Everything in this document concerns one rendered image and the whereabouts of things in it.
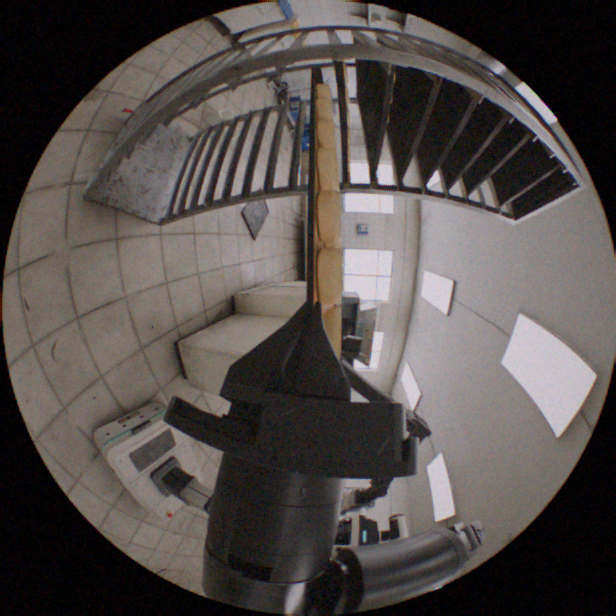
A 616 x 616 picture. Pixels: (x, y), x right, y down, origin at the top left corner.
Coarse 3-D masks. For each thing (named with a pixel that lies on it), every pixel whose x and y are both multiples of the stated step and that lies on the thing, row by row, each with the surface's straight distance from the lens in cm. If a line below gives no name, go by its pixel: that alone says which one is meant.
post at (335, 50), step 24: (288, 48) 41; (312, 48) 38; (336, 48) 38; (360, 48) 39; (384, 48) 39; (216, 72) 44; (240, 72) 41; (432, 72) 42; (456, 72) 43; (192, 96) 46; (504, 96) 50; (144, 120) 57; (528, 120) 55; (552, 144) 64; (576, 168) 80
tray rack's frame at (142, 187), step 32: (288, 32) 100; (384, 32) 101; (320, 64) 105; (352, 64) 106; (480, 64) 117; (128, 128) 118; (160, 128) 129; (128, 160) 110; (160, 160) 121; (96, 192) 98; (128, 192) 104; (160, 192) 114; (576, 192) 87
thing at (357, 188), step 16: (256, 192) 73; (288, 192) 67; (304, 192) 67; (352, 192) 66; (368, 192) 66; (384, 192) 67; (400, 192) 67; (416, 192) 70; (432, 192) 73; (208, 208) 85; (480, 208) 84; (160, 224) 111; (512, 224) 102
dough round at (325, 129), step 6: (318, 120) 25; (324, 120) 24; (330, 120) 24; (318, 126) 23; (324, 126) 23; (330, 126) 23; (318, 132) 23; (324, 132) 23; (330, 132) 23; (318, 138) 23; (324, 138) 23; (330, 138) 23; (318, 144) 23; (324, 144) 23; (330, 144) 23
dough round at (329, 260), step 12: (324, 252) 15; (336, 252) 15; (324, 264) 14; (336, 264) 14; (324, 276) 14; (336, 276) 14; (324, 288) 14; (336, 288) 14; (324, 300) 15; (336, 300) 15
